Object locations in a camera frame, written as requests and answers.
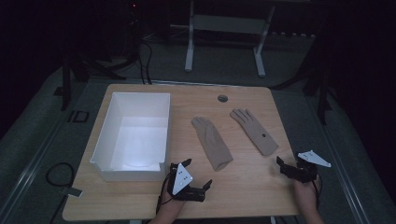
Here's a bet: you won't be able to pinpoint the right hand-held gripper black cable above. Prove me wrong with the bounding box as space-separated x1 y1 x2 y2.
312 173 323 210

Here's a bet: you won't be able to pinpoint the black tripod stand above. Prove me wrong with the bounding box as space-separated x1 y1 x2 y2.
54 52 127 112
270 59 335 126

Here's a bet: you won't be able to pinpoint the dark device with red light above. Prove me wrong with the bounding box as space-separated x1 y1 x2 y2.
125 0 143 32

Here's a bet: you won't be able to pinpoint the beige glove with dark dot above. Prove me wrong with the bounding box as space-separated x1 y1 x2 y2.
229 107 279 157

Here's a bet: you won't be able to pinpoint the person's right hand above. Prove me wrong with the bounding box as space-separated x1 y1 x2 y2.
293 178 320 216

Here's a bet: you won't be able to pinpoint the black looped floor cable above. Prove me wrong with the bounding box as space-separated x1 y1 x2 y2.
45 161 78 224

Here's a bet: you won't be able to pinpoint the black floor bracket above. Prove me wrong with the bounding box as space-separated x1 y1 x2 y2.
67 110 91 124

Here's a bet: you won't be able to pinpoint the black hanging cables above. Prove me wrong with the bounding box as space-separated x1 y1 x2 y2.
136 40 154 86

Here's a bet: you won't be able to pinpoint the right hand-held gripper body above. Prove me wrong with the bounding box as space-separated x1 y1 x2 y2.
279 149 332 184

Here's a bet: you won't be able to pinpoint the hand-held gripper black cable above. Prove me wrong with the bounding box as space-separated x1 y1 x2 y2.
155 172 173 216
312 173 323 210

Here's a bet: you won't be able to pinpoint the grey tape piece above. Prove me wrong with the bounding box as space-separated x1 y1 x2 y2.
66 186 84 199

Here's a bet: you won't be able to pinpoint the white plastic storage box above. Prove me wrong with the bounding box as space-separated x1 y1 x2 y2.
89 91 172 183

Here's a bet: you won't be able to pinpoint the left hand-held gripper black cable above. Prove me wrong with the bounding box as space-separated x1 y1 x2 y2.
155 172 173 216

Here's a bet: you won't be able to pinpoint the plain beige glove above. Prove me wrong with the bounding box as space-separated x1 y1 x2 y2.
191 116 234 172

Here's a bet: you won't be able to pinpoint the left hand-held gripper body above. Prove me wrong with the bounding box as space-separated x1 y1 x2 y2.
166 162 206 203

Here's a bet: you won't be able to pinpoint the person's left hand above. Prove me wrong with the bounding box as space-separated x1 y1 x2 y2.
155 191 188 220

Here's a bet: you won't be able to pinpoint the white metal stand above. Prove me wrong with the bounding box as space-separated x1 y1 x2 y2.
184 0 276 78

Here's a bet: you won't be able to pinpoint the pale power strip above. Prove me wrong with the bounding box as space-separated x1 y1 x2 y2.
270 31 316 39

